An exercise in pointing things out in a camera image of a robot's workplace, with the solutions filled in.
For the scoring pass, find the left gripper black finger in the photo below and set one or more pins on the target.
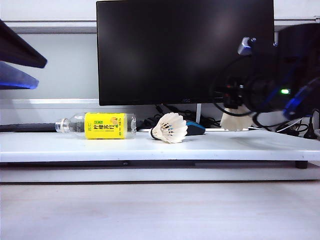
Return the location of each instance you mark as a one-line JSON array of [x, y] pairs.
[[17, 50], [15, 78]]

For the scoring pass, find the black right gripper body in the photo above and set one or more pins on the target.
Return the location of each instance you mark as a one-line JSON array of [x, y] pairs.
[[233, 86]]

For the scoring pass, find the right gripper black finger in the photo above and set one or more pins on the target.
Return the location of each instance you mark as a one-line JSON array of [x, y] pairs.
[[233, 102]]

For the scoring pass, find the white feather shuttlecock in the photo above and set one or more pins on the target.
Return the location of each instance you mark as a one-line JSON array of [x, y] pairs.
[[235, 122], [172, 130]]

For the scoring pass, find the silver monitor stand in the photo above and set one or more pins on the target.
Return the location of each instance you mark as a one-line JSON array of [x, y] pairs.
[[199, 113]]

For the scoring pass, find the blue black computer mouse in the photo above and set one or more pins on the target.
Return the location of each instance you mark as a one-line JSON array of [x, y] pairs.
[[196, 130]]

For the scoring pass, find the black keyboard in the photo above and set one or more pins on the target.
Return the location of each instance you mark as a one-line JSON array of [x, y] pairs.
[[25, 127]]

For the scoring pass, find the black computer monitor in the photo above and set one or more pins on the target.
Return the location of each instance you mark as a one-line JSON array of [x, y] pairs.
[[162, 50]]

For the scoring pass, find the black power plug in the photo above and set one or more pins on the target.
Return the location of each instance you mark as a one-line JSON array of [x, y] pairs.
[[311, 135]]

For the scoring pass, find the black platform rubber foot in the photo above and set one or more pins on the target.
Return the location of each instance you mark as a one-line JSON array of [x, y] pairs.
[[302, 165]]

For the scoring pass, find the clear bottle yellow label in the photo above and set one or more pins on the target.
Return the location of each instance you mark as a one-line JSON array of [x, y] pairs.
[[105, 126]]

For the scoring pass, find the white raised desk platform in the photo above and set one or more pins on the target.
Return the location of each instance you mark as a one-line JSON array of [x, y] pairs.
[[100, 150]]

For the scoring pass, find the aluminium partition frame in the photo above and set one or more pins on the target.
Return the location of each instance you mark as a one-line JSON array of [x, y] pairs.
[[62, 27]]

